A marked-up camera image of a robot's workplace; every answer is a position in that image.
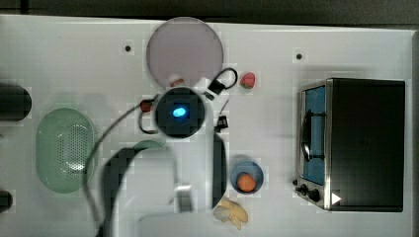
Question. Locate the yellow toy banana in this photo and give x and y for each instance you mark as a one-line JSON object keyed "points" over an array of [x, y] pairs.
{"points": [[228, 210]]}

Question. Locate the orange toy fruit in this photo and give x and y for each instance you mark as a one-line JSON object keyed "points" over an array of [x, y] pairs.
{"points": [[246, 183]]}

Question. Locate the blue bowl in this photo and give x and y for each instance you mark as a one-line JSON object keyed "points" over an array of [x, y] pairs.
{"points": [[249, 167]]}

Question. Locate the lilac round plate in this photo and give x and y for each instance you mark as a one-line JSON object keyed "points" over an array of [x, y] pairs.
{"points": [[184, 48]]}

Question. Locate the red toy strawberry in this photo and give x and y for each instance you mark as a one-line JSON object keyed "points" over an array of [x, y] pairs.
{"points": [[146, 106]]}

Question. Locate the dark grey cylinder cup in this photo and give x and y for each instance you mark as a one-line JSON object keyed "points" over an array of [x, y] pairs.
{"points": [[6, 200]]}

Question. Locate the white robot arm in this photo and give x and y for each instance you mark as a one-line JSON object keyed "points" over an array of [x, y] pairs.
{"points": [[182, 170]]}

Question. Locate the green mug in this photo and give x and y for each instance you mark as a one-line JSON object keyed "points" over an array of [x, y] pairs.
{"points": [[147, 144]]}

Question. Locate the black round pan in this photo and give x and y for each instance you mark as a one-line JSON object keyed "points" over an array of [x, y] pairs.
{"points": [[15, 102]]}

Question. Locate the red ketchup bottle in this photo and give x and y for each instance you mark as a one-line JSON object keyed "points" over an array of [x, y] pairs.
{"points": [[176, 82]]}

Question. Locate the black toaster oven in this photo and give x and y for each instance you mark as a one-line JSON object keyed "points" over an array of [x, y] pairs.
{"points": [[350, 146]]}

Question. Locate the green oval strainer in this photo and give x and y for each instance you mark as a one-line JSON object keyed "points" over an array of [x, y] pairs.
{"points": [[64, 141]]}

